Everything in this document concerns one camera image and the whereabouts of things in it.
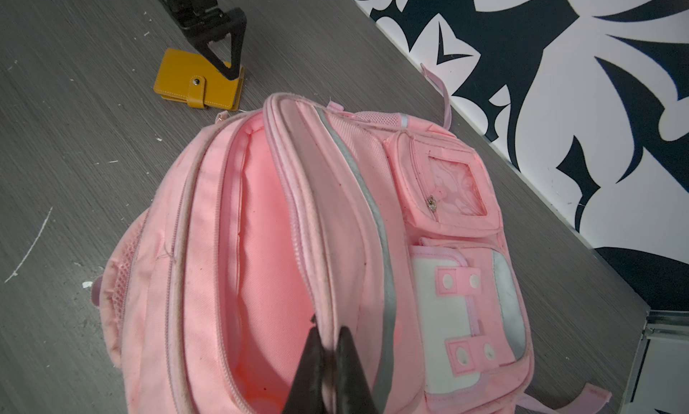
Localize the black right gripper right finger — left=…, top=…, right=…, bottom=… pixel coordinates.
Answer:
left=335, top=327, right=378, bottom=414

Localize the small yellow sticky pad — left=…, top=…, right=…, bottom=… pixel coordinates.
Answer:
left=154, top=48, right=245, bottom=111

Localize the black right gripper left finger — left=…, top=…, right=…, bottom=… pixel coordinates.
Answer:
left=282, top=327, right=326, bottom=414

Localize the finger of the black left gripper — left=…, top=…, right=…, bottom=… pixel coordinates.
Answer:
left=190, top=8, right=247, bottom=80

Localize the pink student backpack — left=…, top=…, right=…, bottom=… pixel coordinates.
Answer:
left=90, top=62, right=614, bottom=414

